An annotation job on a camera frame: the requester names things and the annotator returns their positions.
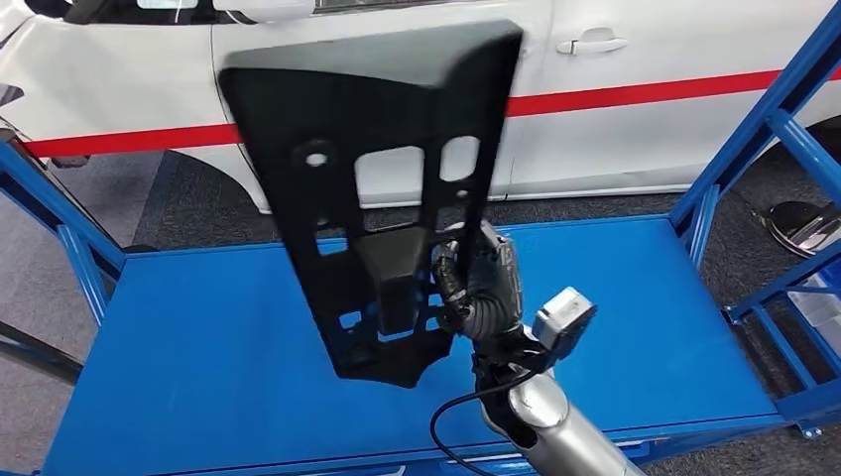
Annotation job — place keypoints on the chrome stanchion base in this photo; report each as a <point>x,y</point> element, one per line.
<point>805,226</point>

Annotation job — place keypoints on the white car with red stripe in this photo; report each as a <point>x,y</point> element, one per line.
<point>131,79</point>

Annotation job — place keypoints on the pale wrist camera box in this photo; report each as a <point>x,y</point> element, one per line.
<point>562,322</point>

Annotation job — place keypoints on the blue metal shelf rack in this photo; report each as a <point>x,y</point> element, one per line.
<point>197,341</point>

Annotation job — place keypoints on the dark metal bar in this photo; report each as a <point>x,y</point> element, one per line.
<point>39,355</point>

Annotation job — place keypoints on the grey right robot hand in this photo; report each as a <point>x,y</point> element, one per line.
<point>493,269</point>

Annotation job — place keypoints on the black plastic plate part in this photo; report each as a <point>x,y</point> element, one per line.
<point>276,131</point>

